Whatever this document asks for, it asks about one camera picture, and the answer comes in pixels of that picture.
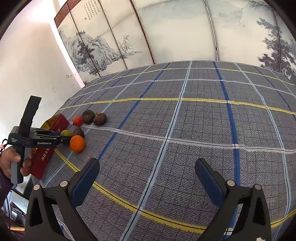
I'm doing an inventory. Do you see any dark brown fruit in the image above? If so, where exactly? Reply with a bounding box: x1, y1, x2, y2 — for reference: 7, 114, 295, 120
93, 113, 107, 126
73, 128, 85, 138
81, 109, 95, 124

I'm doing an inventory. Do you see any red gold tin box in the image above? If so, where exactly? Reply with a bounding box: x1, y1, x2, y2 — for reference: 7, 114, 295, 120
30, 113, 69, 180

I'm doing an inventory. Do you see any orange mandarin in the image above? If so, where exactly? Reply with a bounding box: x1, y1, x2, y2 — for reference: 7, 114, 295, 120
69, 135, 85, 153

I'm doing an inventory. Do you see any green fruit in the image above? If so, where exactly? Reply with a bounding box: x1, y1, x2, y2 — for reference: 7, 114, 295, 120
60, 130, 73, 137

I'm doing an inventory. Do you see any small red fruit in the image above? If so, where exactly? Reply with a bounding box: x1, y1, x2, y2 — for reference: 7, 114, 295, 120
73, 116, 83, 126

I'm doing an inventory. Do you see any painted folding screen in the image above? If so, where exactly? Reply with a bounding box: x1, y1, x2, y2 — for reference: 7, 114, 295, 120
54, 1, 295, 82

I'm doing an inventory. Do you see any grey plaid tablecloth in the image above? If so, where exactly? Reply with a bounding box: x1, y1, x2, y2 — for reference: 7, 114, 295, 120
41, 61, 295, 240

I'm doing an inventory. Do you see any person left hand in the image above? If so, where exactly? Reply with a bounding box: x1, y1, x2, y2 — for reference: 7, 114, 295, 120
1, 147, 34, 179

